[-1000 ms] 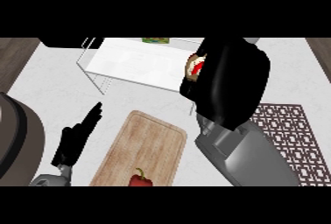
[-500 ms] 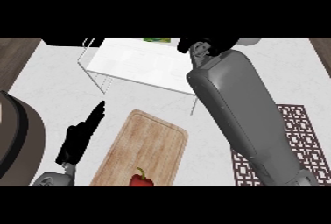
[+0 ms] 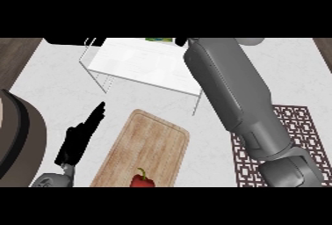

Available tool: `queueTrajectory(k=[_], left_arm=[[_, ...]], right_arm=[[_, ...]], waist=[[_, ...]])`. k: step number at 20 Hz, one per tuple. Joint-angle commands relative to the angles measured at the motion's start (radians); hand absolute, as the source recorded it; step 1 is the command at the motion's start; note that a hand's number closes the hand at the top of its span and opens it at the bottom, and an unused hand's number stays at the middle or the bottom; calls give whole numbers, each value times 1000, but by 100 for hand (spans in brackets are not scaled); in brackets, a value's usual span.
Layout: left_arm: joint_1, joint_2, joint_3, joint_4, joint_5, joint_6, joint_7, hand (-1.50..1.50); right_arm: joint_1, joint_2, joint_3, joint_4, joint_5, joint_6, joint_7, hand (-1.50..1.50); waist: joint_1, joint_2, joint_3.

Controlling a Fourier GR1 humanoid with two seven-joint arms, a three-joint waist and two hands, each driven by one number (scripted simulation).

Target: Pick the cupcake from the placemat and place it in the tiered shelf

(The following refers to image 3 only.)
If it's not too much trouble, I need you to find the wooden cutting board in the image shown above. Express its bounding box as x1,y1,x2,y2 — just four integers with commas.
90,108,190,188

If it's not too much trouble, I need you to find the white wire tiered shelf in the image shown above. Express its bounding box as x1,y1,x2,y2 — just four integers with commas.
78,37,203,117

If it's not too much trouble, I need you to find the brown patterned placemat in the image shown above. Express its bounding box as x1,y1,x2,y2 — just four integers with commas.
230,105,332,188

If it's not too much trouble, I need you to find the black appliance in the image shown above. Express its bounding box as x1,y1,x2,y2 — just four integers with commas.
42,37,107,47

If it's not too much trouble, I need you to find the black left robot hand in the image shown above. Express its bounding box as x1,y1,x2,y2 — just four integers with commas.
53,101,107,168

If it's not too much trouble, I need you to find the green item on shelf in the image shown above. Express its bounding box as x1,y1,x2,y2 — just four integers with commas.
144,37,175,44

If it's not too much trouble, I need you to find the red bell pepper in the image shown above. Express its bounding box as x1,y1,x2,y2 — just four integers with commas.
130,167,156,188

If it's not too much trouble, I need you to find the brown round appliance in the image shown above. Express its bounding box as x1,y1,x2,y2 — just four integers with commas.
0,89,48,188

